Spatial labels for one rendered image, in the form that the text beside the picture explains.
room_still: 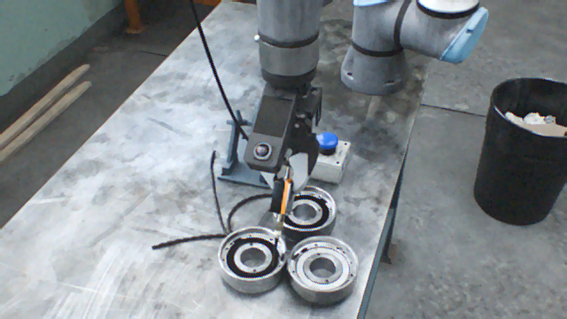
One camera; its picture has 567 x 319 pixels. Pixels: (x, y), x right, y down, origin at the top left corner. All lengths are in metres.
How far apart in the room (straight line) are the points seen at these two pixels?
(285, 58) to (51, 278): 0.51
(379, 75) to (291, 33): 0.61
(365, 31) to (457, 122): 1.44
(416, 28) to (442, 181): 1.21
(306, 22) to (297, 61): 0.05
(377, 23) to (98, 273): 0.71
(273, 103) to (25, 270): 0.49
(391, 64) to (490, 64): 1.84
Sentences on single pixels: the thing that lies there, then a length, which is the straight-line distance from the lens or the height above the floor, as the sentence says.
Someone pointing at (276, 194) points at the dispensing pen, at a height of 0.94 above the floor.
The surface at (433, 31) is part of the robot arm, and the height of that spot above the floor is 0.99.
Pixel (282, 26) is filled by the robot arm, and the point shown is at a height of 1.20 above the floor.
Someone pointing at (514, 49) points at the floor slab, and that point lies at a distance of 3.26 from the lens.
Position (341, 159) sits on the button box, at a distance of 1.04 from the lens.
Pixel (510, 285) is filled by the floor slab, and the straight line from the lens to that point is 2.03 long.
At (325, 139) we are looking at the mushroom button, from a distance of 1.03.
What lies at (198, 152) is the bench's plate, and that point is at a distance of 1.13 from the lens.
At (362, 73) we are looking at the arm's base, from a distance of 1.27.
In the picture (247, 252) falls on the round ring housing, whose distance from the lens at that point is 0.91.
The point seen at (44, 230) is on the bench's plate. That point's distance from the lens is 1.05.
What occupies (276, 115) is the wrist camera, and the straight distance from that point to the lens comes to 0.73.
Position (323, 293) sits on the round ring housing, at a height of 0.84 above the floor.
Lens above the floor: 1.52
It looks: 41 degrees down
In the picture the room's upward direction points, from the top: straight up
